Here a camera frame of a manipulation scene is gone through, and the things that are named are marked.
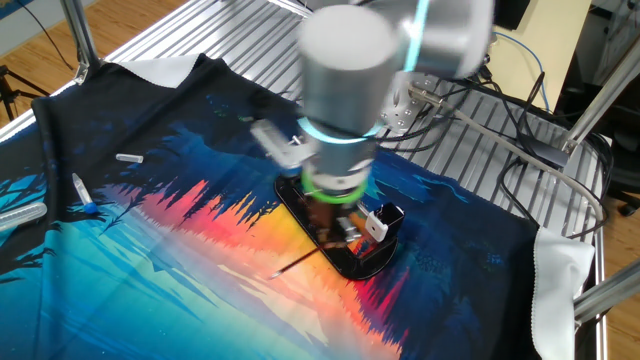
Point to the red black pencil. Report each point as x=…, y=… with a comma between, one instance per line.
x=300, y=261

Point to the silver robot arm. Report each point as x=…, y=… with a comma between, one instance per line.
x=345, y=75

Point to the aluminium frame bar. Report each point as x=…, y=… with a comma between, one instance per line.
x=607, y=292

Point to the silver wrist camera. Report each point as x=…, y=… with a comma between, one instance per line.
x=280, y=145

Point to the clear tube with blue cap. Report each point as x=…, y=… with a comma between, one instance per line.
x=82, y=190

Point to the aluminium frame post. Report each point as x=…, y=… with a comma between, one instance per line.
x=607, y=90
x=80, y=35

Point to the pale yellow desk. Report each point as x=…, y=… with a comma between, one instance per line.
x=555, y=35

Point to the black C-clamp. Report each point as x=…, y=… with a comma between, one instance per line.
x=300, y=215

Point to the short clear plastic tube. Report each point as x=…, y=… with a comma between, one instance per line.
x=129, y=158

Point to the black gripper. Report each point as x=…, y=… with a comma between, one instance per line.
x=330, y=210

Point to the black monitor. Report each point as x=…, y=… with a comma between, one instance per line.
x=512, y=12

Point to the black white pencil sharpener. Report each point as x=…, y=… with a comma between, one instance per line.
x=391, y=217

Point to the black office chair base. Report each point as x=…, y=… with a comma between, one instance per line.
x=627, y=207

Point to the black power adapter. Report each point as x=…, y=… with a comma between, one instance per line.
x=545, y=150

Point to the large clear plastic tube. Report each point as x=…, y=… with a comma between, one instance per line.
x=22, y=215

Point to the black tripod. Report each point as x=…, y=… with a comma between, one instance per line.
x=6, y=90

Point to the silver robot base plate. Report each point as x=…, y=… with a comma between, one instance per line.
x=402, y=112

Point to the colourful forest print cloth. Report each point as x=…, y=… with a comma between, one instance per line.
x=150, y=275

